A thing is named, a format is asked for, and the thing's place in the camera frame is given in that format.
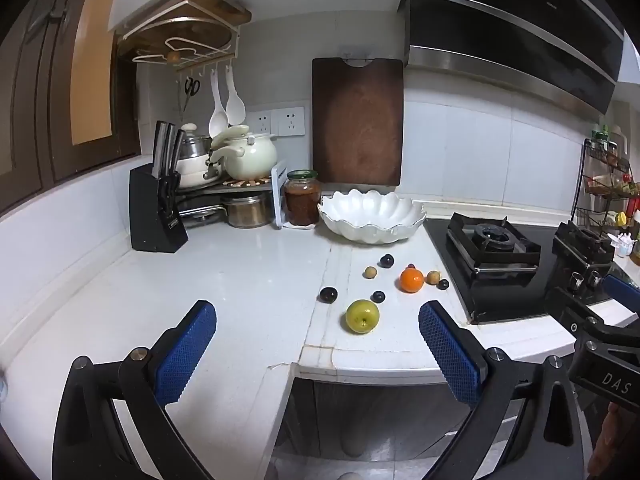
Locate steel pot with lid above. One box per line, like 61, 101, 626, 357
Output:
175, 122, 213, 161

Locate green apple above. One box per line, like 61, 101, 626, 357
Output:
345, 299, 380, 333

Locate steel pan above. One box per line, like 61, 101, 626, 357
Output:
177, 204, 228, 224

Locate black wire spice rack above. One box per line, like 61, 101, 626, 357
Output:
570, 125, 640, 266

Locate brown wooden cutting board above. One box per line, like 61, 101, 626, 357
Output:
312, 57, 404, 187

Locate cream lidded casserole pot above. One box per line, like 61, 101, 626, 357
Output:
210, 132, 278, 181

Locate glass jar of red sauce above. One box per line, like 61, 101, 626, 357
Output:
284, 169, 322, 228

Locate woven trivet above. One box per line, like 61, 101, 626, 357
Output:
222, 176, 273, 189

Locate black gas stove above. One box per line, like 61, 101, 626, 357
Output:
424, 212, 618, 325

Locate white corner shelf rack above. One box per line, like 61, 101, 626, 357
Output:
175, 160, 288, 231

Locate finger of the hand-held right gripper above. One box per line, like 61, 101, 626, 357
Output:
602, 274, 640, 328
545, 285, 608, 346

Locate person's right hand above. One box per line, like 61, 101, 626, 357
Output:
587, 402, 626, 478

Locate black range hood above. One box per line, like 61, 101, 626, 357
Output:
402, 0, 626, 116

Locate orange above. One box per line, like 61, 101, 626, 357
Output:
399, 268, 425, 293

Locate black knife block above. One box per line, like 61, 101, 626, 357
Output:
129, 162, 189, 253

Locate wall rack with wooden boards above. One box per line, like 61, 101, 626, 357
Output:
117, 0, 252, 78

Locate white plastic spoon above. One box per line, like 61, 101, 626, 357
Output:
225, 65, 246, 127
208, 67, 230, 138

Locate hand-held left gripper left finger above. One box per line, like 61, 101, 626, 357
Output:
52, 300, 218, 480

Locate steel handled knife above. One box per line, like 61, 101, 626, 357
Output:
161, 124, 177, 180
151, 121, 168, 178
170, 130, 186, 176

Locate black handled scissors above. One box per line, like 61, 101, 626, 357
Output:
181, 77, 201, 113

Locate white scalloped bowl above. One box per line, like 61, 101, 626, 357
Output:
317, 189, 427, 246

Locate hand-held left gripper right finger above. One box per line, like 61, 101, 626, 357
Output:
418, 301, 586, 480

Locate white wall socket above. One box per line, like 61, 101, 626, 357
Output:
272, 106, 306, 137
245, 109, 274, 136

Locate brown window frame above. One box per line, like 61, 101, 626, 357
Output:
0, 0, 141, 216

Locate steel stock pot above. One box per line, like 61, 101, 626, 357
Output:
222, 195, 274, 228

